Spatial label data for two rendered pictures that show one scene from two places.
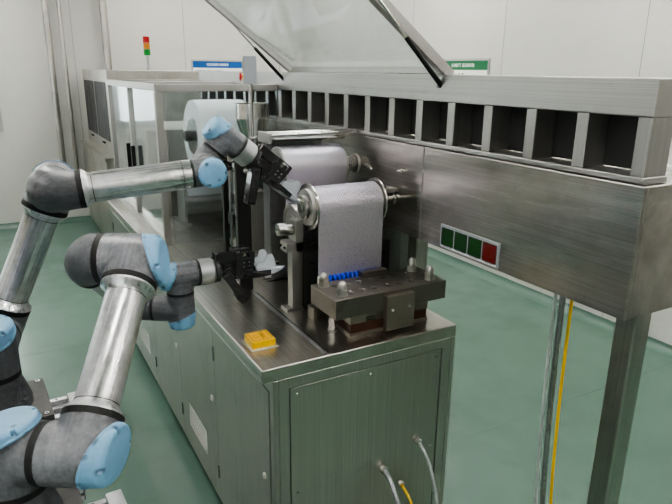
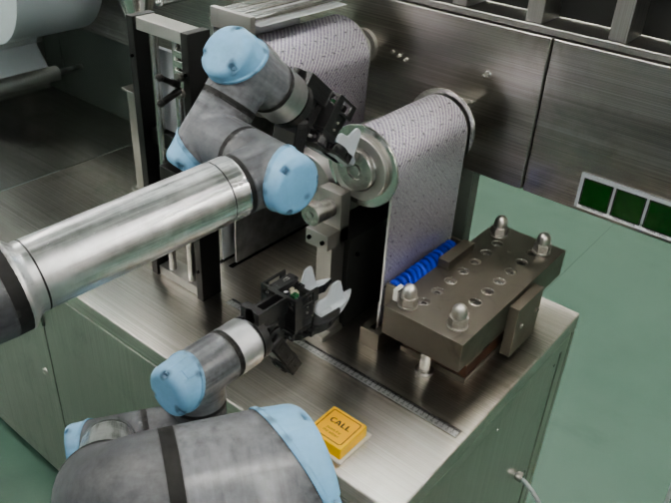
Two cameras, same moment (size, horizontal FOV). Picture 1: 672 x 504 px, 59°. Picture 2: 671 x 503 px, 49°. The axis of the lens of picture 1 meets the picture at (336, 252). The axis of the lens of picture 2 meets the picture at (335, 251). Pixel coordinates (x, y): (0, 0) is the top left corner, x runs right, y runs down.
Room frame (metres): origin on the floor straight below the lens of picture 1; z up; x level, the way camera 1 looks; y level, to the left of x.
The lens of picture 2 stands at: (0.82, 0.56, 1.79)
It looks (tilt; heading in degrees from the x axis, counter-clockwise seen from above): 33 degrees down; 337
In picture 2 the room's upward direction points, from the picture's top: 3 degrees clockwise
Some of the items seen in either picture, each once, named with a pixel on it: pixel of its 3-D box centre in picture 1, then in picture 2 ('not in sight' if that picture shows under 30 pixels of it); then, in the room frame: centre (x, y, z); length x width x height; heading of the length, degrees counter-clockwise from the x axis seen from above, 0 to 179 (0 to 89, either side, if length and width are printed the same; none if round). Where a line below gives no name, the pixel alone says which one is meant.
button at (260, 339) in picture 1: (259, 339); (336, 432); (1.58, 0.22, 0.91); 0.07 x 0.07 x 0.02; 29
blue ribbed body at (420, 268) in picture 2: (352, 276); (425, 265); (1.82, -0.05, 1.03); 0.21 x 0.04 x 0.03; 119
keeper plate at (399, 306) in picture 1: (399, 310); (522, 320); (1.69, -0.20, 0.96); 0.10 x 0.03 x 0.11; 119
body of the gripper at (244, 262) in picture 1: (233, 264); (277, 315); (1.65, 0.30, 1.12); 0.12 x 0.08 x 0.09; 119
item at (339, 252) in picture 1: (350, 257); (420, 236); (1.85, -0.05, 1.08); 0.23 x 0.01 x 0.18; 119
